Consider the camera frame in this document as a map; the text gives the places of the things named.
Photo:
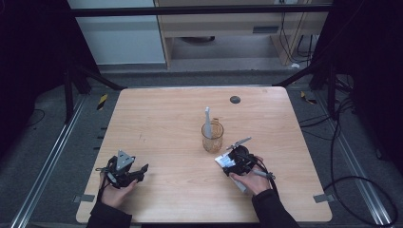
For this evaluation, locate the person's left hand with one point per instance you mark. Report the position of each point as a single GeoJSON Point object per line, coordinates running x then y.
{"type": "Point", "coordinates": [115, 196]}

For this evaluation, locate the white cabinet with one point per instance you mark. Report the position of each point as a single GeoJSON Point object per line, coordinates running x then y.
{"type": "Point", "coordinates": [120, 41]}

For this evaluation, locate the aluminium floor rail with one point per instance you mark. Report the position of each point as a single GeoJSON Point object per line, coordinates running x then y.
{"type": "Point", "coordinates": [351, 161]}
{"type": "Point", "coordinates": [47, 164]}

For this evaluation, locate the small white object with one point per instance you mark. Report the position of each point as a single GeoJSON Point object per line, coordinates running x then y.
{"type": "Point", "coordinates": [295, 66]}

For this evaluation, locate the light wooden desk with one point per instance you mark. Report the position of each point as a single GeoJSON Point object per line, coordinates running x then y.
{"type": "Point", "coordinates": [221, 23]}

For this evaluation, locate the white electric toothbrush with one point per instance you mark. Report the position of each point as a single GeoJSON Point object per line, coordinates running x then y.
{"type": "Point", "coordinates": [207, 126]}

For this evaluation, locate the amber glass cup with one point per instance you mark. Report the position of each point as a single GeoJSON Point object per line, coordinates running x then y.
{"type": "Point", "coordinates": [213, 144]}

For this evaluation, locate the person's right hand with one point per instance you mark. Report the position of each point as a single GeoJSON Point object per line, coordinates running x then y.
{"type": "Point", "coordinates": [255, 182]}

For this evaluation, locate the grey tape piece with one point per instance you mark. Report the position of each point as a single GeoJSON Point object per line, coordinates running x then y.
{"type": "Point", "coordinates": [84, 198]}
{"type": "Point", "coordinates": [323, 198]}

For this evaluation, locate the yellow black striped tape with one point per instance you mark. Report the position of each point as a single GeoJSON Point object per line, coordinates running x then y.
{"type": "Point", "coordinates": [102, 101]}
{"type": "Point", "coordinates": [308, 98]}

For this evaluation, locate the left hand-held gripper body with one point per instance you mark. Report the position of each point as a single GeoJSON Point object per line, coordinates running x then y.
{"type": "Point", "coordinates": [123, 164]}

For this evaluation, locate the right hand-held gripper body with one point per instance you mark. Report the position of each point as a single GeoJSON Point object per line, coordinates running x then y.
{"type": "Point", "coordinates": [244, 161]}

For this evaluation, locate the black metal stand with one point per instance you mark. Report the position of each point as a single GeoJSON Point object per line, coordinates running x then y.
{"type": "Point", "coordinates": [331, 91]}
{"type": "Point", "coordinates": [68, 95]}

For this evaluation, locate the black horizontal frame bar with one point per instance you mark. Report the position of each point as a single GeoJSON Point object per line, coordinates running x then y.
{"type": "Point", "coordinates": [190, 10]}

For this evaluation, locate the grey round table grommet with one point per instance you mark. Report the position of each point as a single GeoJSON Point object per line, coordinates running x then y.
{"type": "Point", "coordinates": [235, 99]}

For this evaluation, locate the black curtain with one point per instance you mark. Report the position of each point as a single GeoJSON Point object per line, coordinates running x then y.
{"type": "Point", "coordinates": [370, 63]}
{"type": "Point", "coordinates": [31, 63]}

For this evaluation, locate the white toothpaste tube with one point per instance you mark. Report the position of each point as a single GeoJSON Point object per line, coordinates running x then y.
{"type": "Point", "coordinates": [223, 161]}

